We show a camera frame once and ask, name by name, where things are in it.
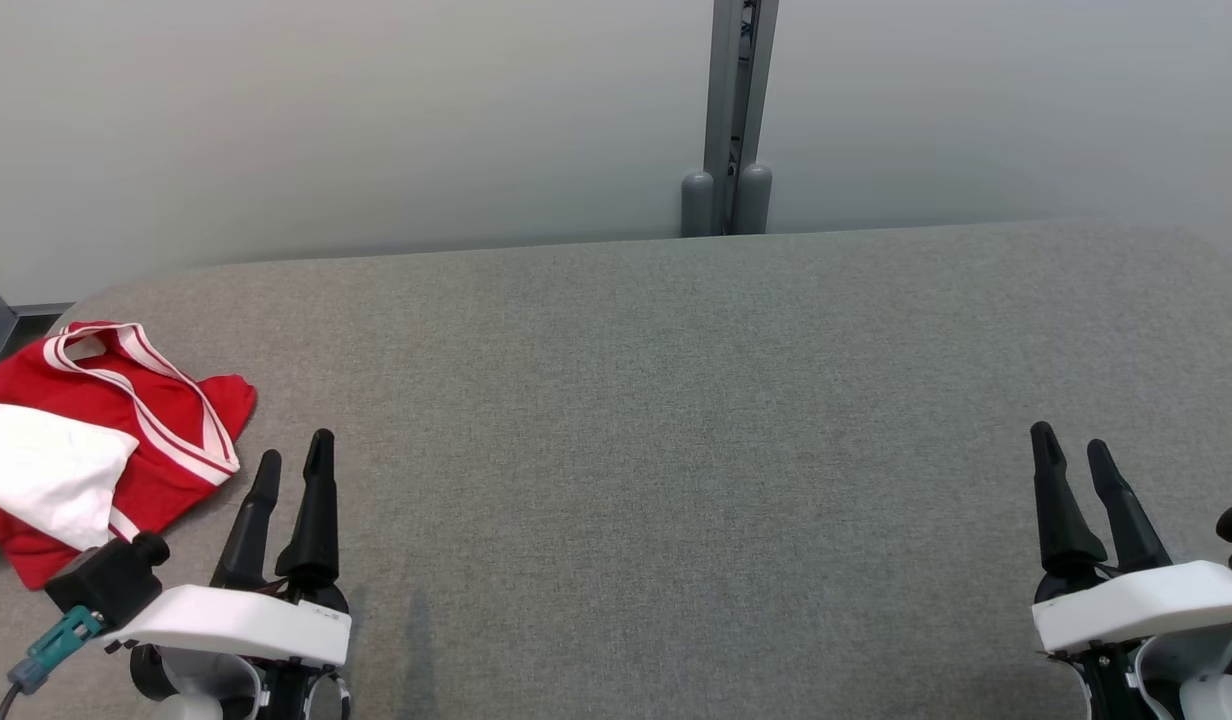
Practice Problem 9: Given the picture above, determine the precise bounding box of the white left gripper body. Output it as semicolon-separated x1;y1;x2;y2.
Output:
101;585;353;670

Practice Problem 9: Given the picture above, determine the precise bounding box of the red basketball jersey number 23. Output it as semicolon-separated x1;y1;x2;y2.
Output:
0;320;258;561

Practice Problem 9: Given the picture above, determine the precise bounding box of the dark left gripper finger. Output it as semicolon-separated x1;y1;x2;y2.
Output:
275;428;341;592
210;449;283;591

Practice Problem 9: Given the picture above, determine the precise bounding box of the grey vertical partition post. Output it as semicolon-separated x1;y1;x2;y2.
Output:
680;0;780;239

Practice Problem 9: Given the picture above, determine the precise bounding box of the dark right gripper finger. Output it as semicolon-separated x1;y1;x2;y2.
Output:
1086;437;1174;574
1029;421;1108;580

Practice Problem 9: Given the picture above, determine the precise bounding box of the teal plug left camera cable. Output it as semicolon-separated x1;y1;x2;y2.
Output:
0;605;106;720

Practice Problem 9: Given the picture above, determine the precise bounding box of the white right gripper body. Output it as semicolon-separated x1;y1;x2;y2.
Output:
1032;560;1232;657

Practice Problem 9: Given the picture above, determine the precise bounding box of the grey fabric padded surface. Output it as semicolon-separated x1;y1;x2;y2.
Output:
0;219;1232;720

